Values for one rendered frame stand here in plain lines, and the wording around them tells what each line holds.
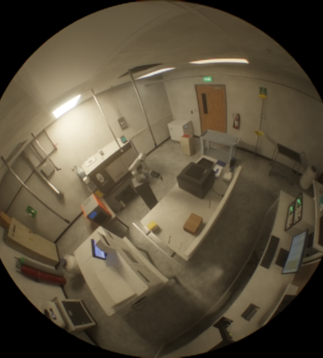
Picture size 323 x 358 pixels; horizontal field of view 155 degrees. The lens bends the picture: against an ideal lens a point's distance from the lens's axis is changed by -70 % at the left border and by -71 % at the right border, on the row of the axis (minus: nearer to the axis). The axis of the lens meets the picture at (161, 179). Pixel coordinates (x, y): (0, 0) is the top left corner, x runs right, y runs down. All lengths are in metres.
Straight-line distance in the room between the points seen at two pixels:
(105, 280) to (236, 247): 2.24
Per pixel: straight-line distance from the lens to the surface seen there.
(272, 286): 1.92
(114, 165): 2.69
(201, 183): 1.63
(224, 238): 2.59
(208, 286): 2.51
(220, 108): 4.20
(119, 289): 1.13
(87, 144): 3.58
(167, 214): 1.78
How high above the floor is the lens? 2.46
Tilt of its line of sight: 45 degrees down
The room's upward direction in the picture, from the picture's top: 21 degrees counter-clockwise
